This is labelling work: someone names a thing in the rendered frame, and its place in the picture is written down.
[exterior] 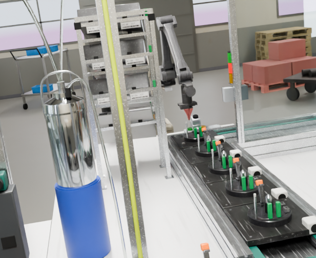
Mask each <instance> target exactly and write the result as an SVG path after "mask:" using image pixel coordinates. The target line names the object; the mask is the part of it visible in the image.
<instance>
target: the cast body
mask: <svg viewBox="0 0 316 258"><path fill-rule="evenodd" d="M190 122H191V127H192V129H193V130H194V128H197V132H199V127H201V119H200V117H199V115H196V114H195V115H193V116H191V120H190Z"/></svg>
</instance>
